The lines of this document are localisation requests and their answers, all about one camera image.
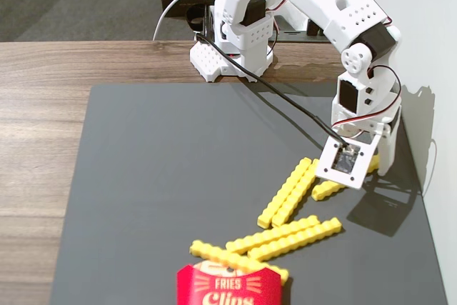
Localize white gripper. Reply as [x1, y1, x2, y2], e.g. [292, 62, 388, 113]
[331, 99, 401, 177]

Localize yellow crinkle toy fry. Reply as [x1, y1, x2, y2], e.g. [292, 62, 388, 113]
[189, 239, 290, 285]
[311, 154, 381, 201]
[225, 214, 321, 254]
[256, 156, 312, 229]
[271, 159, 321, 229]
[246, 216, 343, 263]

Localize black table clamp plate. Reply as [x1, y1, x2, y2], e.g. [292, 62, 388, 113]
[269, 29, 333, 44]

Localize red fries clips box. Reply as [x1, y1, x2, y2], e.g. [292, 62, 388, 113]
[176, 261, 283, 305]

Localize dark grey mat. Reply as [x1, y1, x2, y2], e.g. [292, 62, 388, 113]
[49, 82, 449, 305]

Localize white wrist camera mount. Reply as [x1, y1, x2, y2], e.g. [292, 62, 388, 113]
[315, 133, 380, 191]

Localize red black white servo wire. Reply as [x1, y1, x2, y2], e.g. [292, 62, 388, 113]
[367, 64, 403, 131]

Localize black camera cable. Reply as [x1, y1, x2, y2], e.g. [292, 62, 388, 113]
[195, 32, 353, 151]

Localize black strap loop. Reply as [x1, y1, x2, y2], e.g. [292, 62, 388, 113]
[186, 6, 205, 31]

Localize white usb cable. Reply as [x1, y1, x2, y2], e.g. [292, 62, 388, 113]
[152, 0, 217, 42]

